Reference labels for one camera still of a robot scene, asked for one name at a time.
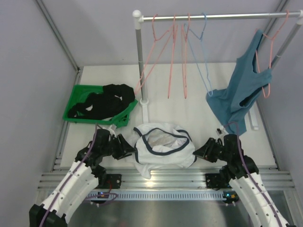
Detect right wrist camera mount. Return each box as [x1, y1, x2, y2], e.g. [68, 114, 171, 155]
[216, 125, 227, 135]

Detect pink hanger holding teal top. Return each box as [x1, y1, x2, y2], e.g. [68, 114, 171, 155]
[262, 9, 289, 98]

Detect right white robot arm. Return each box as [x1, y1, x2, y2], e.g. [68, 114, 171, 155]
[193, 134, 290, 227]

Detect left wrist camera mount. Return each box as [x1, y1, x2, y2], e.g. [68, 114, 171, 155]
[104, 124, 116, 134]

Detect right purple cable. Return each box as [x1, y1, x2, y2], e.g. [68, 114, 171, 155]
[223, 122, 285, 227]

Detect silver clothes rack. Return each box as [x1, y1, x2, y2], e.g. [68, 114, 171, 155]
[133, 10, 303, 123]

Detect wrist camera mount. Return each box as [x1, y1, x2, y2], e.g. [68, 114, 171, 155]
[104, 124, 116, 134]
[216, 125, 227, 135]

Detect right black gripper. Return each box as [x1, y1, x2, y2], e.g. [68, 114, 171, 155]
[193, 137, 232, 162]

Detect black garment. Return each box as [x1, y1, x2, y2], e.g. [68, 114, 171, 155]
[68, 83, 136, 120]

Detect blue hanger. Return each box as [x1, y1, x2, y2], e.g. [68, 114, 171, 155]
[184, 12, 214, 97]

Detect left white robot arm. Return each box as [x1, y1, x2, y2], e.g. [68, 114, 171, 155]
[29, 128, 136, 227]

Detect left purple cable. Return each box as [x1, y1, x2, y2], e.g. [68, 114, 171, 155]
[39, 124, 119, 227]

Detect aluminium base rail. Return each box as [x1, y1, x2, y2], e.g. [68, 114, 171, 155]
[37, 166, 295, 190]

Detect green plastic bin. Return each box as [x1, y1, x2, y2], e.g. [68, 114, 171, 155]
[62, 84, 131, 124]

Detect teal tank top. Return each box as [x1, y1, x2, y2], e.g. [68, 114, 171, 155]
[206, 30, 272, 136]

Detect perforated cable tray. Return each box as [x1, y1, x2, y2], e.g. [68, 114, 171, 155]
[88, 191, 239, 201]

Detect purple cable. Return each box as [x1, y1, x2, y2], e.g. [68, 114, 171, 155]
[223, 122, 285, 227]
[39, 124, 119, 227]

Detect white navy-trimmed tank top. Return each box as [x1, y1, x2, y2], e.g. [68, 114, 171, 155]
[126, 123, 197, 179]

